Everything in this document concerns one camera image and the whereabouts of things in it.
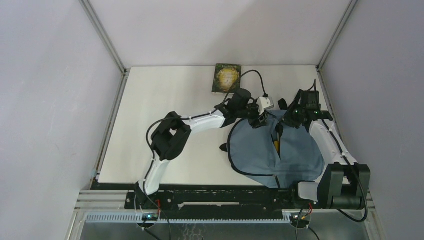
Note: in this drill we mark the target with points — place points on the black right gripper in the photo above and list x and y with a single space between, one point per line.
287 119

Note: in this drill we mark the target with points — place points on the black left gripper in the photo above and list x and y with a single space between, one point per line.
255 123

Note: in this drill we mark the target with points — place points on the yellow highlighter cap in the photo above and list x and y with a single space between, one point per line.
276 143

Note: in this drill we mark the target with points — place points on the blue student backpack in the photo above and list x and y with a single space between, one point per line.
251 153

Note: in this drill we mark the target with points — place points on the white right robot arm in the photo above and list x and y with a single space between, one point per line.
344 183

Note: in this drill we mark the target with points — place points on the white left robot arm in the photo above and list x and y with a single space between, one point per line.
167 137

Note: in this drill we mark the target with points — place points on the dark green forest book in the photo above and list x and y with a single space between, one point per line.
226 78

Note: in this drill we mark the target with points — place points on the right aluminium corner post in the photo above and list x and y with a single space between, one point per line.
337 33

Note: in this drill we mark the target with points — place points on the aluminium corner post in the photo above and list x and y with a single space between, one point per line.
103 35
337 33

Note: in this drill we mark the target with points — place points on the left aluminium corner post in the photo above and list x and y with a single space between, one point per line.
103 35

